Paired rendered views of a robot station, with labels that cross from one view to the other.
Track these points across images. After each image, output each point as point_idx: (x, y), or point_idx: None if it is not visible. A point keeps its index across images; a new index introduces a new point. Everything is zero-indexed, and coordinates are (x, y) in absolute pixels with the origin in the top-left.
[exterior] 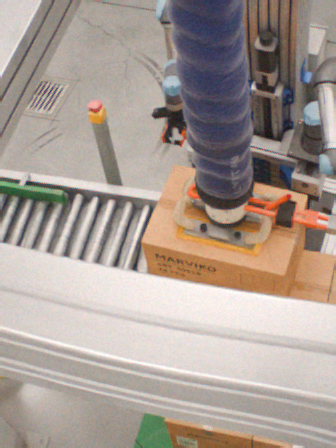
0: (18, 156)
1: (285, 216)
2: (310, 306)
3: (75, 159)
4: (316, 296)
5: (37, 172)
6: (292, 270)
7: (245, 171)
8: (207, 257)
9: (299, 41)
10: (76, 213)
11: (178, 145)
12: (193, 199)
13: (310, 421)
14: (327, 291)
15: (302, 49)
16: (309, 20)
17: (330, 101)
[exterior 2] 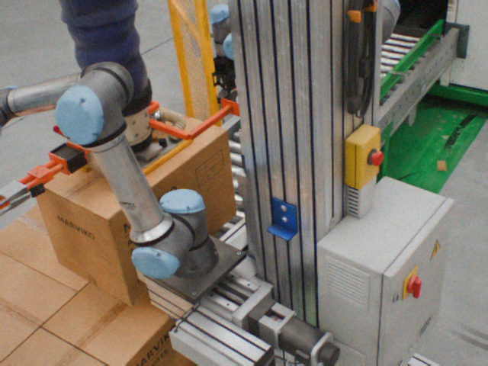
0: (486, 205)
1: (60, 151)
2: None
3: (468, 252)
4: (81, 332)
5: (456, 219)
6: (69, 238)
7: (77, 62)
8: None
9: (255, 125)
10: None
11: (471, 352)
12: (151, 113)
13: None
14: (78, 345)
15: (279, 168)
16: (316, 158)
17: (62, 78)
